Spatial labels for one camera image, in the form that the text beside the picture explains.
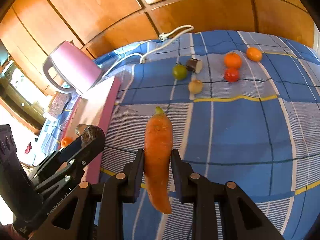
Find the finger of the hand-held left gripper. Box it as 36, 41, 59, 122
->
34, 129, 106, 198
29, 135, 85, 181

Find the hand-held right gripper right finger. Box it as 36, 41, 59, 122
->
171, 149, 283, 240

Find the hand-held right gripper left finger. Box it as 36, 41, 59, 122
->
45, 149, 145, 240

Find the dark avocado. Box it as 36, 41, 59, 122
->
81, 126, 103, 143

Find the dark eggplant piece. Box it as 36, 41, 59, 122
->
186, 58, 203, 74
75, 123, 87, 136

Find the orange carrot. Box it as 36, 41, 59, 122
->
144, 106, 174, 214

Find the pink tray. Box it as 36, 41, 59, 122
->
62, 76, 121, 188

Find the yellowish round fruit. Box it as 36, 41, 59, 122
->
188, 79, 204, 94

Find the green apple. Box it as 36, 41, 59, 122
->
172, 64, 188, 81

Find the red tomato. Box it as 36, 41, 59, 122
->
224, 67, 240, 83

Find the patterned decorative box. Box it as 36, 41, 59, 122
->
47, 92, 71, 118

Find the blue checked blanket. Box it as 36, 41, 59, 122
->
32, 30, 320, 240

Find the wooden framed glass door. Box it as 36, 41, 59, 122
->
0, 39, 47, 133

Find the pink electric kettle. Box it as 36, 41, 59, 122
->
42, 41, 103, 94

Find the wooden wardrobe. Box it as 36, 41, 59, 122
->
0, 0, 316, 98

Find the white power cable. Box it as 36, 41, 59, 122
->
100, 25, 195, 81

